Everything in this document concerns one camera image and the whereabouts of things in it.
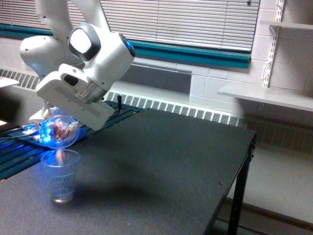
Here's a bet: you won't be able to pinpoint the white window blinds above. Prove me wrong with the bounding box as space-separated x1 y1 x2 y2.
0 0 260 53

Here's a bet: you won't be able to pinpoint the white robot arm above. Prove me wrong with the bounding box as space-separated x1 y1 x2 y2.
20 0 135 130

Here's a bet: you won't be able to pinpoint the white wall shelf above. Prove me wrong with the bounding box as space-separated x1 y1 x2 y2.
218 83 313 112
260 21 313 31

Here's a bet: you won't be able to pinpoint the lower white wall shelf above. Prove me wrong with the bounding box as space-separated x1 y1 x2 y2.
218 83 313 112

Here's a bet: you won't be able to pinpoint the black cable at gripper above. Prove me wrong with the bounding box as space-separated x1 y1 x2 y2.
114 94 123 116

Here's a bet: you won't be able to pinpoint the black table leg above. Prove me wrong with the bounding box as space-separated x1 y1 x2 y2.
227 135 257 235

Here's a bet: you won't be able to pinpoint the white baseboard radiator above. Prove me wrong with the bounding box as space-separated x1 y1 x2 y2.
0 68 247 128

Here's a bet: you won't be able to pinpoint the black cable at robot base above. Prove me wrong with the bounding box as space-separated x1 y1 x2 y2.
0 124 40 147

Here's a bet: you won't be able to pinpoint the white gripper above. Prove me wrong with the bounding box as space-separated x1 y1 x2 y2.
36 64 114 130

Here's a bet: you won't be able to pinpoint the upper white wall shelf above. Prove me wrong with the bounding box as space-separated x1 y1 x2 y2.
260 21 313 31

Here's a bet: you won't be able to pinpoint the white object at left edge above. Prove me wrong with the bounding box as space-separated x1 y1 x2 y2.
0 76 19 88

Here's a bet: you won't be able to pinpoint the blue slotted mounting rail base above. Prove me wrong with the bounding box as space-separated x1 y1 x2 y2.
0 105 141 180

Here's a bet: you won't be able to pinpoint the clear plastic cup on table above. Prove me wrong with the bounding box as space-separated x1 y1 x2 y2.
41 149 81 204

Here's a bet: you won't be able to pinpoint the white slotted shelf standard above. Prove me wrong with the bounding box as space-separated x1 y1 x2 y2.
261 0 285 88

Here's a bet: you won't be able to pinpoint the clear cup with candy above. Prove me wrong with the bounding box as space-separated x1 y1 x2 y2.
39 107 80 150

